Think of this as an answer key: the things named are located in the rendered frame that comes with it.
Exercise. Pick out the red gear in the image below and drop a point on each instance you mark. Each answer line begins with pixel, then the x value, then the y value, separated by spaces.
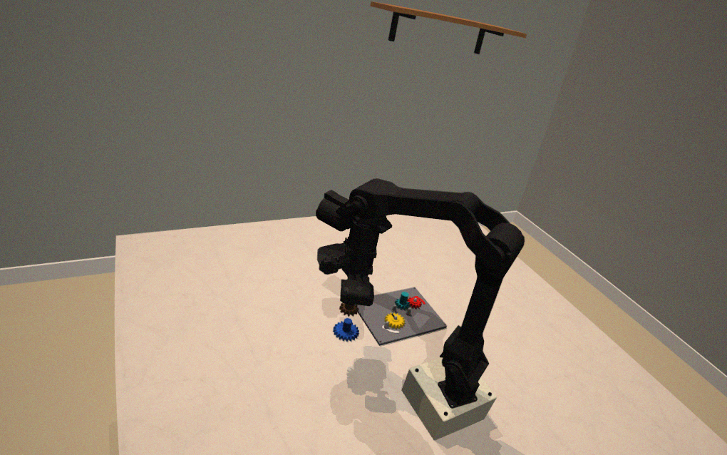
pixel 416 304

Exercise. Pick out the yellow gear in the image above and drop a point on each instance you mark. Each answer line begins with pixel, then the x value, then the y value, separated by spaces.
pixel 396 323

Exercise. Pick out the blue gear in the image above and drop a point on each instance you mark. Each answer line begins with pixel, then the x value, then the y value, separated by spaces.
pixel 346 330

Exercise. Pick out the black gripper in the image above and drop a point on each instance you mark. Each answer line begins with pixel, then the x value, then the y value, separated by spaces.
pixel 357 289

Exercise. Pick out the brown gear with tall cylinder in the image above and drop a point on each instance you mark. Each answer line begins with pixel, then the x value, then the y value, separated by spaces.
pixel 348 309

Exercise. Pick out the teal gear with tall hub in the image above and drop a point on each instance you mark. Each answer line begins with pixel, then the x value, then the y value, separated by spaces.
pixel 402 302

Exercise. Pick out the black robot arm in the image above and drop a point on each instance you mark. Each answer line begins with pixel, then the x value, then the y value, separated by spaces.
pixel 364 213

